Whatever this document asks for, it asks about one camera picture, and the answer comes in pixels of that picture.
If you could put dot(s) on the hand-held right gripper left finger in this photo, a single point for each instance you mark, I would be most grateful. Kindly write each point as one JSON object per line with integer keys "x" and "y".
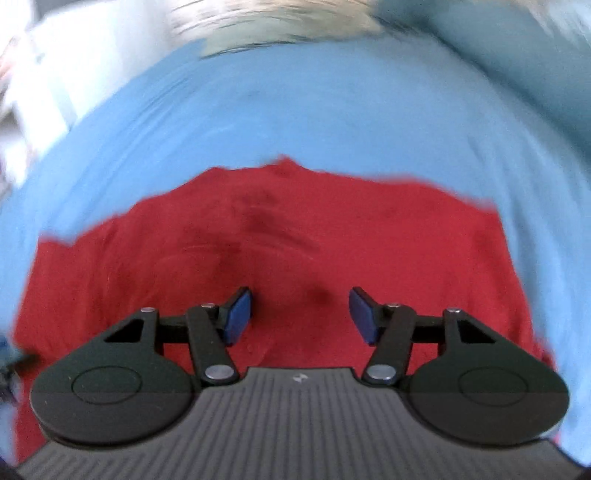
{"x": 238, "y": 315}

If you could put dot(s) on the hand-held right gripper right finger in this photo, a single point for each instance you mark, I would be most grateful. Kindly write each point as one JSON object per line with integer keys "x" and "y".
{"x": 363, "y": 318}

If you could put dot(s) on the red garment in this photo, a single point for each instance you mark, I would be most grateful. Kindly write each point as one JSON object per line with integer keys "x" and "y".
{"x": 304, "y": 240}

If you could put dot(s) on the light blue bed sheet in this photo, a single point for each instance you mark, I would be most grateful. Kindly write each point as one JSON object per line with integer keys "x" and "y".
{"x": 286, "y": 110}

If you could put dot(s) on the fluffy beige cloth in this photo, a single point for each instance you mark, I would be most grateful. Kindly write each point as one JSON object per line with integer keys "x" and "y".
{"x": 281, "y": 23}

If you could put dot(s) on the light blue pillow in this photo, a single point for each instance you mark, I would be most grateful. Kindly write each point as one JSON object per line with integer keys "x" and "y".
{"x": 517, "y": 50}

